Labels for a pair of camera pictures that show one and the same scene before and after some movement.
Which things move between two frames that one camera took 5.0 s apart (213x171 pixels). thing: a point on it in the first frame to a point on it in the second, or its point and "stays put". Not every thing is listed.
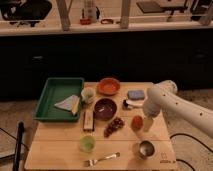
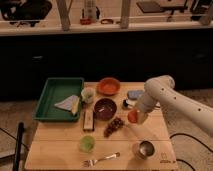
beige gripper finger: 148,122 to 141,117
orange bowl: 108,86 stays put
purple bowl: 105,109 stays put
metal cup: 146,148 stays put
